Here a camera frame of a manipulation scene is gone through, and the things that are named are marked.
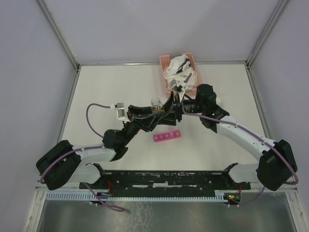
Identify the pink pill organizer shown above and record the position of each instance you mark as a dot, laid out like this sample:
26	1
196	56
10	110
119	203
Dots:
170	135

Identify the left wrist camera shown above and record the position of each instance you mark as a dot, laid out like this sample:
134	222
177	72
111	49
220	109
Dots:
120	111

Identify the white cable duct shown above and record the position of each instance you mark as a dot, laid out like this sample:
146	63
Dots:
88	196

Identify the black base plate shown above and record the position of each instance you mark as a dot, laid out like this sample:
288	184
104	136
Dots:
166	183

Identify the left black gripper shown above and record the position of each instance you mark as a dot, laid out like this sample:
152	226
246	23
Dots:
147	121

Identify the pink plastic basket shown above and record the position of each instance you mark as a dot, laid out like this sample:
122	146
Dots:
165	61

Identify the glass pill bottle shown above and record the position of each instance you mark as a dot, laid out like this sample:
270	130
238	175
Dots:
156	105

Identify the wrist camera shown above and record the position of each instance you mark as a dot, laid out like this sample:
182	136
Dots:
178	87
120	111

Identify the white cloth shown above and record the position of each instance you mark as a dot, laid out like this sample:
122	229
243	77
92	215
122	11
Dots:
179	69

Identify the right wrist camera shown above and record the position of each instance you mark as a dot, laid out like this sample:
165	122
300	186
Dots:
178	87

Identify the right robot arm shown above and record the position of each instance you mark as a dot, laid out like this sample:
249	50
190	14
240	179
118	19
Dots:
275	164

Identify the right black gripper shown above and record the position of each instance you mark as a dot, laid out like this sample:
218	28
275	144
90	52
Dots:
170	118

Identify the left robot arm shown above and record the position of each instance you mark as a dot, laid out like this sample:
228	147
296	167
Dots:
66	163

